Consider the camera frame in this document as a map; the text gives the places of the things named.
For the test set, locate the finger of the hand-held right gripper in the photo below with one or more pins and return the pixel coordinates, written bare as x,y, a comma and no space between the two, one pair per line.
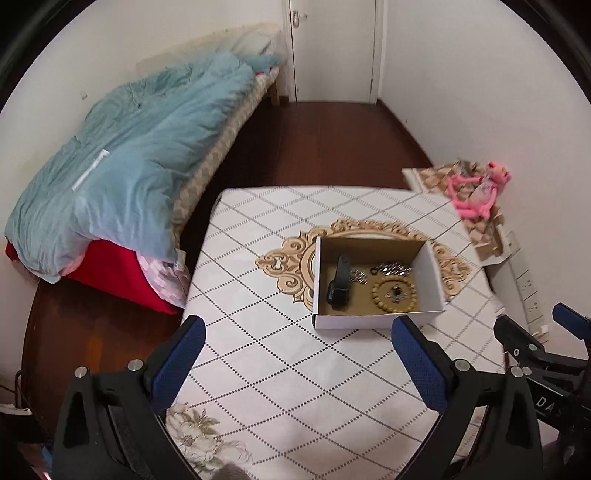
570,316
517,334

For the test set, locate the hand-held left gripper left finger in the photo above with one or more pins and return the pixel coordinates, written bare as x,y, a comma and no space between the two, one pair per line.
180,364

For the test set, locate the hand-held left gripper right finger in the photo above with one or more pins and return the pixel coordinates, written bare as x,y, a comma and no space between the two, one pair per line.
418,364

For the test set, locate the white cardboard box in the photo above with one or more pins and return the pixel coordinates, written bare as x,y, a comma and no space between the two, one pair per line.
429,286

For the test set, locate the black smart band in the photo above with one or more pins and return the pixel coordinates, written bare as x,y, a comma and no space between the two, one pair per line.
340,281

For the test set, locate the pink checkered sheet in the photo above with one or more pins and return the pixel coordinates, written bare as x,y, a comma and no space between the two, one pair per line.
164,279

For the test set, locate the diamond patterned tablecloth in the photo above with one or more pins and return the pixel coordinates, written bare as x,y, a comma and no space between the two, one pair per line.
277,360

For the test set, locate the brown checkered mat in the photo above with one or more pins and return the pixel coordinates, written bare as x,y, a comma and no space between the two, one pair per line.
482,230

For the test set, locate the red bed sheet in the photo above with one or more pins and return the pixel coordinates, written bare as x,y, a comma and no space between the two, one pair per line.
111,272

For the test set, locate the pink panther plush toy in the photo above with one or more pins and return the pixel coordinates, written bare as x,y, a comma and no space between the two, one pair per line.
475,194

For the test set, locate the beige patterned mattress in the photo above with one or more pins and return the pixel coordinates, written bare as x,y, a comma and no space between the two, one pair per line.
207,170

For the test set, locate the light blue duvet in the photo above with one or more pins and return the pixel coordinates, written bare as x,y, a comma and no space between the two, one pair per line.
138,161

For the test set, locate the light striped pillow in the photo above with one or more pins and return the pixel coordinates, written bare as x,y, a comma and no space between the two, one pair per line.
254,44

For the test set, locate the white door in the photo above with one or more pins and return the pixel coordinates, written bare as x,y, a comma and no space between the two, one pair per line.
332,46

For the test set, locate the white wall power strip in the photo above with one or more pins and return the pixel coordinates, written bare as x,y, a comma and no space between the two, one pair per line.
531,295

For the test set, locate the wooden bed frame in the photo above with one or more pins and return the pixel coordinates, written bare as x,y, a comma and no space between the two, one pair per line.
275,94

